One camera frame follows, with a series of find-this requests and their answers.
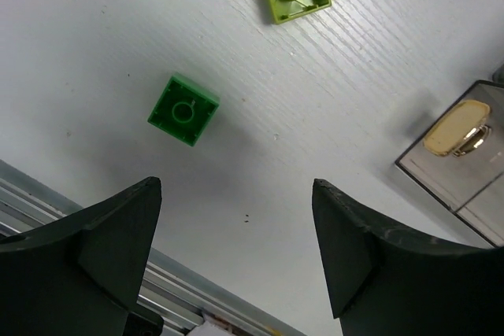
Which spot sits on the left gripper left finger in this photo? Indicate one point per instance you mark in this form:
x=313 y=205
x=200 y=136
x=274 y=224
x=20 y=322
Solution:
x=81 y=275

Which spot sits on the aluminium table rail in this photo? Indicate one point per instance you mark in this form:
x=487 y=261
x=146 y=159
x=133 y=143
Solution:
x=187 y=303

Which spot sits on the long clear plastic drawer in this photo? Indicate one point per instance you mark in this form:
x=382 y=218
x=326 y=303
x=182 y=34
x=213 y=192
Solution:
x=458 y=160

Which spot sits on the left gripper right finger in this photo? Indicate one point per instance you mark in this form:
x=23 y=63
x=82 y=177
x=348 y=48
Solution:
x=386 y=278

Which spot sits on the small green lego brick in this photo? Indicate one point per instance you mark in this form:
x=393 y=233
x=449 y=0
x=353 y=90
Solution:
x=184 y=109

